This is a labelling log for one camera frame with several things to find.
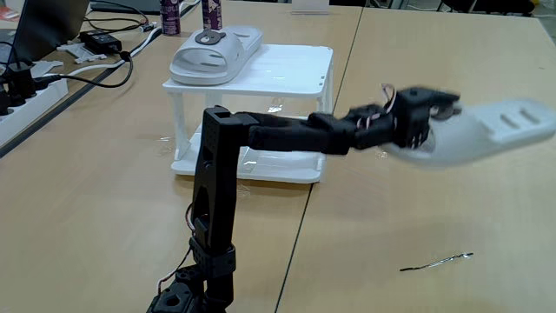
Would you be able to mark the red paper item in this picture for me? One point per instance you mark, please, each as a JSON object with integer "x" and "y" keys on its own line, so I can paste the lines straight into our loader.
{"x": 8, "y": 14}

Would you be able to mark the dark chair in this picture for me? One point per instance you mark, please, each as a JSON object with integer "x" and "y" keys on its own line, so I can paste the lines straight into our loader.
{"x": 486, "y": 5}

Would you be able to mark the white flat plastic piece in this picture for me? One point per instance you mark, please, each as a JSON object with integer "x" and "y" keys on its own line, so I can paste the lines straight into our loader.
{"x": 45, "y": 67}

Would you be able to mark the purple drink can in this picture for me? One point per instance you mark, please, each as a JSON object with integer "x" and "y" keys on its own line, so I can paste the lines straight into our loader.
{"x": 212, "y": 15}
{"x": 170, "y": 17}

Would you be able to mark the thin metal drill bit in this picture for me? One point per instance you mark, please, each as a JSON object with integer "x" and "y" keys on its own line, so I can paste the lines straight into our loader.
{"x": 436, "y": 262}

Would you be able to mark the black power adapter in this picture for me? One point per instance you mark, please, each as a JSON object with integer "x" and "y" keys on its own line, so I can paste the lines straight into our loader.
{"x": 101, "y": 42}

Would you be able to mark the white bear slipper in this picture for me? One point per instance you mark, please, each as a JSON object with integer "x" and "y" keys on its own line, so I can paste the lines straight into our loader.
{"x": 208, "y": 61}
{"x": 478, "y": 135}

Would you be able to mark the black power plug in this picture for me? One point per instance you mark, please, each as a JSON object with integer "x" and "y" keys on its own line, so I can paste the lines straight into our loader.
{"x": 21, "y": 82}

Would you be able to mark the white stand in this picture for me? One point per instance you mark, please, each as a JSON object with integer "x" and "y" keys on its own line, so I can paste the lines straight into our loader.
{"x": 310, "y": 6}

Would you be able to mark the white plastic box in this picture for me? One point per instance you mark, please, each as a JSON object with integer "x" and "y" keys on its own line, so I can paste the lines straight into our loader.
{"x": 286, "y": 69}

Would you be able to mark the dark flat device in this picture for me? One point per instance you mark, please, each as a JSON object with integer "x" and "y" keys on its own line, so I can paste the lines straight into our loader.
{"x": 126, "y": 5}

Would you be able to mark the dark open laptop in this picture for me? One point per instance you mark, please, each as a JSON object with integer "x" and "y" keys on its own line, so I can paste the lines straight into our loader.
{"x": 48, "y": 26}

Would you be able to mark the white power strip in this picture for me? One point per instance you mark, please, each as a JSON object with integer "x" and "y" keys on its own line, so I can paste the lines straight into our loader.
{"x": 30, "y": 111}

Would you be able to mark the white printed plastic part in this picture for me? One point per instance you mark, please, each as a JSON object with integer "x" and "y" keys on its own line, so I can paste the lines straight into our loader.
{"x": 82, "y": 53}

